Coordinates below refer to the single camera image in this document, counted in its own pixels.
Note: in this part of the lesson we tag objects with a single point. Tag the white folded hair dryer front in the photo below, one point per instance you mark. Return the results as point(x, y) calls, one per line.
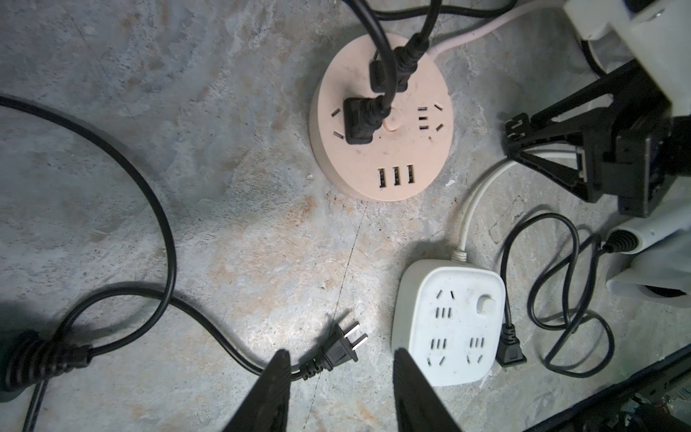
point(660, 248)

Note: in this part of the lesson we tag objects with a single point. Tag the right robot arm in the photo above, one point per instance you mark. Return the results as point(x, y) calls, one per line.
point(658, 35)

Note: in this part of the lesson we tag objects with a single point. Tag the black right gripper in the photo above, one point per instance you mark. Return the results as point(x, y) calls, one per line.
point(630, 149)

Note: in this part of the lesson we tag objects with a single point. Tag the dark green hair dryer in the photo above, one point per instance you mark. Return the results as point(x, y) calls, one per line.
point(27, 359)

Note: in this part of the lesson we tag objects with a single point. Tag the white square power strip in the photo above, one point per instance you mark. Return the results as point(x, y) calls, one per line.
point(448, 316)

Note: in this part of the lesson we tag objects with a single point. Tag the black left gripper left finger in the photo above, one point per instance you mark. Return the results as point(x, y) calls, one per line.
point(267, 405)

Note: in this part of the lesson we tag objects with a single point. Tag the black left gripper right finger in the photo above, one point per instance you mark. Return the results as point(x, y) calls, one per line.
point(418, 407)

